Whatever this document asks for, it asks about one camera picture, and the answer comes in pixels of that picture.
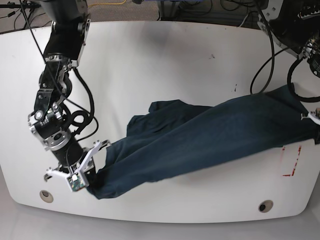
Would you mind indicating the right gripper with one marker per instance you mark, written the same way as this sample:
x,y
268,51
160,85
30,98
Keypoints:
x,y
73,158

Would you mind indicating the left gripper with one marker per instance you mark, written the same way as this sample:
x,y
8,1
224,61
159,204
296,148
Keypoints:
x,y
312,115

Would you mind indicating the dark teal T-shirt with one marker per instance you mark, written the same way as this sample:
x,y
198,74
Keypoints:
x,y
177,138

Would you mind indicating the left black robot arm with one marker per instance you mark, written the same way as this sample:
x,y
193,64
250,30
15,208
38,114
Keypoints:
x,y
293,25

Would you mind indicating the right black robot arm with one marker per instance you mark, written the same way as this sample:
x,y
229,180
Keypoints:
x,y
51,122

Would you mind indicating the red tape rectangle marking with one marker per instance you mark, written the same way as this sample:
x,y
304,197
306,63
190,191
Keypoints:
x,y
289,159

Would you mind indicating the black tripod stand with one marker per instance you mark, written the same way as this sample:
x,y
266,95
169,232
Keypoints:
x,y
11,13

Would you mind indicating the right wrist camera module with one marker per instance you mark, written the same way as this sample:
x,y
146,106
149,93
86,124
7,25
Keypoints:
x,y
77,182

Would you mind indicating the left table cable grommet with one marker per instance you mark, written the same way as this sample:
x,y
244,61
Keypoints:
x,y
46,196

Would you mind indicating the table cable grommet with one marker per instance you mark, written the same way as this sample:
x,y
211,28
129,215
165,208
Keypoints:
x,y
46,196
266,206

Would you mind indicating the right table cable grommet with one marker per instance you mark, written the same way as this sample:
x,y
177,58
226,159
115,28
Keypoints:
x,y
266,206

